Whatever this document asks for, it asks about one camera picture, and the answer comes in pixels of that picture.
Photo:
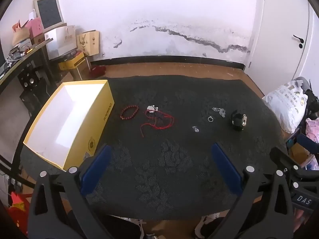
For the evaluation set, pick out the white door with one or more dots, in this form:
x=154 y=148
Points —
x=279 y=42

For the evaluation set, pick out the red paper bag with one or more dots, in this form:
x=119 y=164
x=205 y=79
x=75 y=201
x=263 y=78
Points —
x=18 y=209

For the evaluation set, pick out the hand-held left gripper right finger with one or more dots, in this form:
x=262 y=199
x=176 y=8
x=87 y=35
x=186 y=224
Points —
x=224 y=166

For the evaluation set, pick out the dark patterned tablecloth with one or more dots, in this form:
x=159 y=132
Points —
x=162 y=166

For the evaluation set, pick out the yellow cardboard box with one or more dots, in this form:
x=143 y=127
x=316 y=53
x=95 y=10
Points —
x=99 y=122

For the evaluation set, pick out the yellow carton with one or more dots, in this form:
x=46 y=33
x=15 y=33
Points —
x=72 y=63

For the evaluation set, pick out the pink packet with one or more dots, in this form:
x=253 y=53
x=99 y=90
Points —
x=312 y=129

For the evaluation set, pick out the white plastic bag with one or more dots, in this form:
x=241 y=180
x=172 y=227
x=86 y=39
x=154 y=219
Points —
x=284 y=102

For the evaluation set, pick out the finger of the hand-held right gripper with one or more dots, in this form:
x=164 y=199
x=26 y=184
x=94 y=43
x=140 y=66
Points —
x=309 y=142
x=280 y=158

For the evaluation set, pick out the pink box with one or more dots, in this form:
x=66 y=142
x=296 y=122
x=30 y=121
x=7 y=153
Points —
x=36 y=27

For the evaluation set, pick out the small silver earring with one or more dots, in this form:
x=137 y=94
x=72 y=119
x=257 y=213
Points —
x=195 y=129

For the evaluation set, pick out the black and gold watch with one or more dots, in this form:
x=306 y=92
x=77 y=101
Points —
x=238 y=122

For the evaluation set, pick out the brown cardboard box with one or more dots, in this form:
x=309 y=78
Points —
x=81 y=72

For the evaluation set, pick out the small cardboard box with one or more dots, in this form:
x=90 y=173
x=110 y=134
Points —
x=300 y=154

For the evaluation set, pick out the beige woven bag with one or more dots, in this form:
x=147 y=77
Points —
x=21 y=34

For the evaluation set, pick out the black desk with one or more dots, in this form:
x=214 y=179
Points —
x=25 y=57

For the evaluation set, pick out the white gift bag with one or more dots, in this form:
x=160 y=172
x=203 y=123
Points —
x=61 y=41

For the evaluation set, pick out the red cloth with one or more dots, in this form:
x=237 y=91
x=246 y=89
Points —
x=97 y=71

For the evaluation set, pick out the grey cloth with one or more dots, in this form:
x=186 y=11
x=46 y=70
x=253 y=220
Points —
x=300 y=82

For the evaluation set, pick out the white framed board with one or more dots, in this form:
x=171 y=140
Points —
x=48 y=11

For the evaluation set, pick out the white sneaker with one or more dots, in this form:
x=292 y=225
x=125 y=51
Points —
x=137 y=226
x=205 y=225

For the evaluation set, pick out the dark cloth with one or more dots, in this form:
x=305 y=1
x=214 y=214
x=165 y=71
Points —
x=311 y=104

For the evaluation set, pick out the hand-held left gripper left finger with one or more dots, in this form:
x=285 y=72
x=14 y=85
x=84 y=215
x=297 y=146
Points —
x=99 y=159

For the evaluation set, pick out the brown paper bag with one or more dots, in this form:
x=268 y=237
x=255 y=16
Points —
x=88 y=43

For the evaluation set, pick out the black speaker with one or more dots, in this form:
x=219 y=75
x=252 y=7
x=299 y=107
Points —
x=28 y=81

